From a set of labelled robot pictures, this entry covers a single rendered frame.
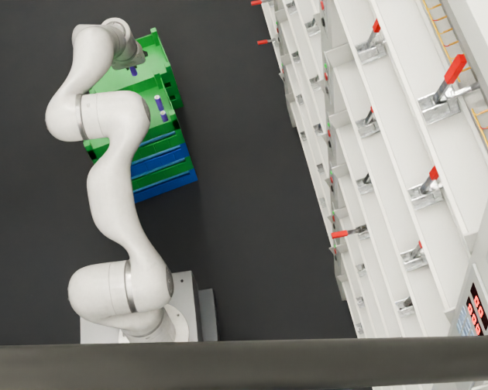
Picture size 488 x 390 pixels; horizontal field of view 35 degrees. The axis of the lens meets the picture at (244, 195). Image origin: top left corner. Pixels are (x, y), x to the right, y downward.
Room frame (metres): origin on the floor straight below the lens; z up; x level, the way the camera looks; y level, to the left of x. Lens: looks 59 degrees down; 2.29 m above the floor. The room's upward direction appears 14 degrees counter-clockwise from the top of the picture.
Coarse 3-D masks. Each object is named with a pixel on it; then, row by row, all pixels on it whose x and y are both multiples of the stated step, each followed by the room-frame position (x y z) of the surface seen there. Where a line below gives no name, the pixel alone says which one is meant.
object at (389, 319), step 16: (336, 176) 0.91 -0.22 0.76; (352, 192) 0.86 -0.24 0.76; (352, 208) 0.82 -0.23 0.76; (352, 224) 0.78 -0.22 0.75; (368, 240) 0.74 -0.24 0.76; (368, 256) 0.70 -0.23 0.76; (368, 272) 0.66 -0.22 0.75; (384, 288) 0.62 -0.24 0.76; (384, 304) 0.58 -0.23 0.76; (384, 320) 0.55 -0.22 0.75; (400, 336) 0.51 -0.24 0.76
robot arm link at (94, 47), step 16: (80, 32) 1.26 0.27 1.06; (96, 32) 1.25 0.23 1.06; (112, 32) 1.31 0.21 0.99; (80, 48) 1.22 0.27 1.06; (96, 48) 1.21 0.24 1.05; (112, 48) 1.23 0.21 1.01; (80, 64) 1.18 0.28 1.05; (96, 64) 1.18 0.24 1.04; (80, 80) 1.15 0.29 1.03; (96, 80) 1.17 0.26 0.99; (64, 96) 1.12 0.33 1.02; (80, 96) 1.13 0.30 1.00; (48, 112) 1.11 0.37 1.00; (64, 112) 1.09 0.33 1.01; (80, 112) 1.08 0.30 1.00; (48, 128) 1.09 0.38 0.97; (64, 128) 1.06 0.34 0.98; (80, 128) 1.06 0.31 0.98
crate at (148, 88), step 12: (156, 72) 1.68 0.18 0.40; (132, 84) 1.67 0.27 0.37; (144, 84) 1.68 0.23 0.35; (156, 84) 1.68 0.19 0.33; (144, 96) 1.65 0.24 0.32; (168, 96) 1.59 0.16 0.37; (156, 108) 1.59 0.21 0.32; (168, 108) 1.58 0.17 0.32; (156, 120) 1.54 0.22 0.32; (156, 132) 1.48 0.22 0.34; (168, 132) 1.49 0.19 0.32; (84, 144) 1.46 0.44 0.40; (96, 144) 1.51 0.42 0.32; (108, 144) 1.46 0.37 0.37; (96, 156) 1.46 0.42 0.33
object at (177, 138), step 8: (168, 136) 1.53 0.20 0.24; (176, 136) 1.49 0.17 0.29; (152, 144) 1.48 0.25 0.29; (160, 144) 1.48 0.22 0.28; (168, 144) 1.48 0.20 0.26; (176, 144) 1.49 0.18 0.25; (136, 152) 1.47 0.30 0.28; (144, 152) 1.47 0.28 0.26; (152, 152) 1.48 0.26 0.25; (96, 160) 1.45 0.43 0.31
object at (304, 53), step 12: (288, 0) 1.50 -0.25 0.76; (288, 12) 1.45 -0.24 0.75; (300, 24) 1.40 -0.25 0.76; (300, 36) 1.36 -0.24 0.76; (300, 48) 1.32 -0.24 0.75; (312, 60) 1.27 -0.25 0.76; (312, 72) 1.23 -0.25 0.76; (312, 84) 1.18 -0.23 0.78; (312, 96) 1.16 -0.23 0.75; (324, 96) 1.15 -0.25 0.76; (324, 108) 1.11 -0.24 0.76; (324, 120) 1.08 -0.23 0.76; (324, 132) 1.05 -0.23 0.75
